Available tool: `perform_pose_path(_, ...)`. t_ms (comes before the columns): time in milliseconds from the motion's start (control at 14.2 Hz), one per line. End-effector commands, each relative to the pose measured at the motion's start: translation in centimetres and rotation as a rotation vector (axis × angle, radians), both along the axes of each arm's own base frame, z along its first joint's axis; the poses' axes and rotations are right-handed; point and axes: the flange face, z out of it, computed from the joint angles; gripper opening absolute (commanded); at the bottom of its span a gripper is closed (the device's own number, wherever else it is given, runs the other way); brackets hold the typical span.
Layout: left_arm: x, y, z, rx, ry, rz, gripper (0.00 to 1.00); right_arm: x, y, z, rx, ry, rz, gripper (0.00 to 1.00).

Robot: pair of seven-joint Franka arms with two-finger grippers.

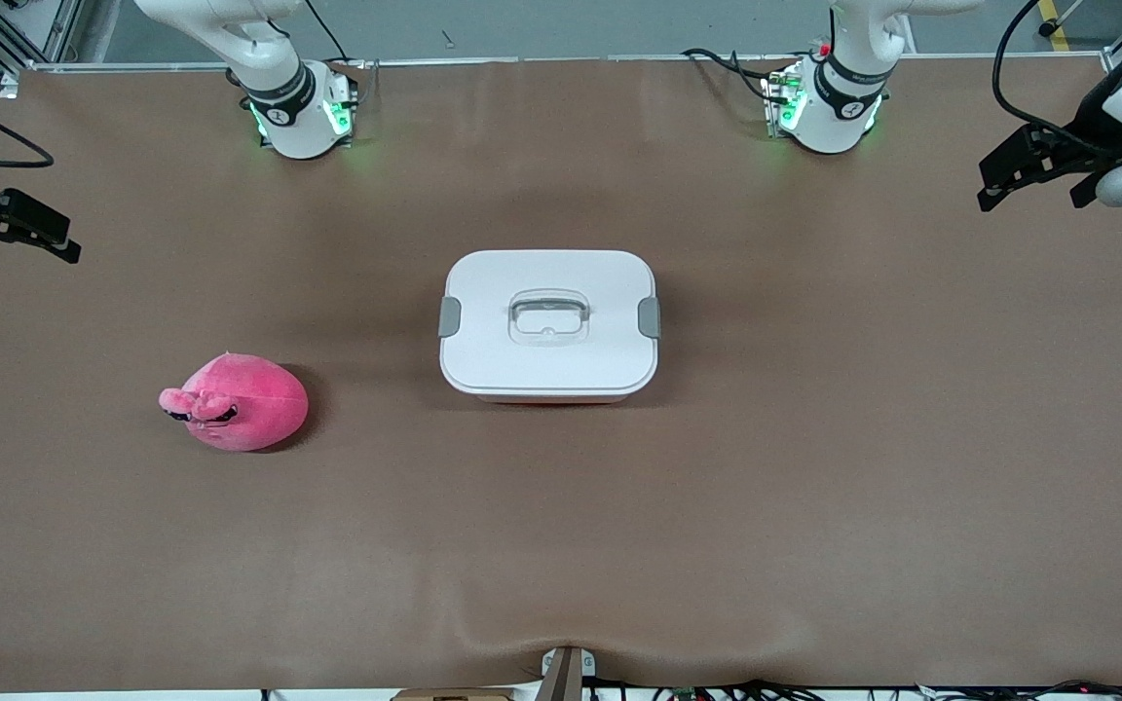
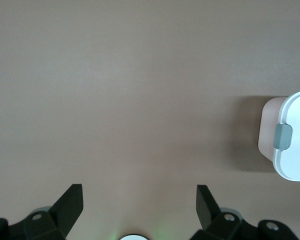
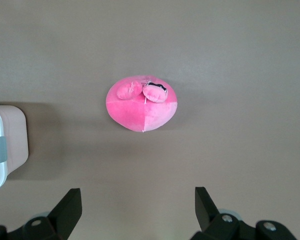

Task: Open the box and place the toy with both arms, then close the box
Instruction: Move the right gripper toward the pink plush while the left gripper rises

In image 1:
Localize pink plush toy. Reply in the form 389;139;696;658
159;352;310;453

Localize white box lid grey clips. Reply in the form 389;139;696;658
438;249;662;398

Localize cardboard box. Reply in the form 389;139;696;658
391;687;515;701

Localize black stand foot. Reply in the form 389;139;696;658
1038;0;1086;38

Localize brown table mat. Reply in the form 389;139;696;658
0;56;1122;694

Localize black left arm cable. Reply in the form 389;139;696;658
992;0;1122;162

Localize aluminium frame post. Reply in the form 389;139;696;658
0;0;85;98

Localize black left base cables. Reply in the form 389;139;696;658
683;47;796;108

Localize black right base cable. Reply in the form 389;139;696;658
301;0;354;65

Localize aluminium table edge rail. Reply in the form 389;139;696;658
1;53;1107;75

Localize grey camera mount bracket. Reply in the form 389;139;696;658
538;645;597;701

